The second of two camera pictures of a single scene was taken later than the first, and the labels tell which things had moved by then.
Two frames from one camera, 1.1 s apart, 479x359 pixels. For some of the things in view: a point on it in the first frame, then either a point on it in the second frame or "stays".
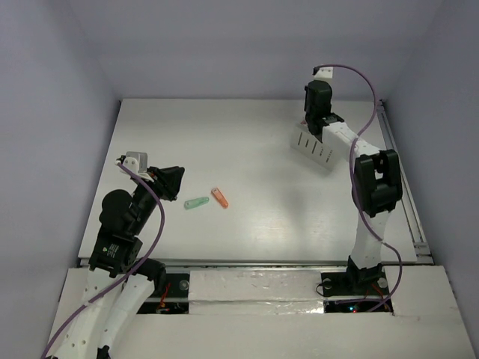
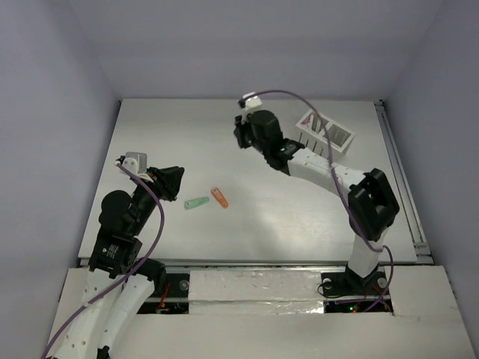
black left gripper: x=161 y=183 stays
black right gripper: x=307 y=104 -> x=240 y=131
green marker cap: x=192 y=203 stays
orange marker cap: x=218 y=194 stays
